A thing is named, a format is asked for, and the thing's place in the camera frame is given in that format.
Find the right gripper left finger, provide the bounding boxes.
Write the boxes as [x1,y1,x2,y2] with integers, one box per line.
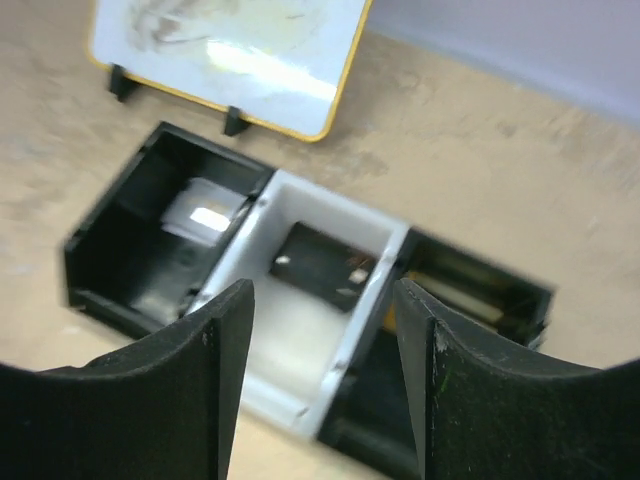
[1,279,254,479]

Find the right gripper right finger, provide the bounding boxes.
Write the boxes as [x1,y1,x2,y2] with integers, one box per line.
[394,279,639,479]

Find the black white card sorting tray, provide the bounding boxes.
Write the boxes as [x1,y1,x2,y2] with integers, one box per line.
[63,122,552,479]

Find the white board with yellow rim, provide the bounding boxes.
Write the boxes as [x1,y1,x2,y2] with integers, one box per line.
[88,1,372,142]

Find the gold cards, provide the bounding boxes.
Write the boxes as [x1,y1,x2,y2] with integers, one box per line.
[404,252,536,345]

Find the silver VIP cards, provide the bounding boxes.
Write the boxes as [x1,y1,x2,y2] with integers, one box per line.
[161,178,247,247]

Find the black VIP cards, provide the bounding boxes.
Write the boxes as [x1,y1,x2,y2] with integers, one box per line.
[269,222,378,312]

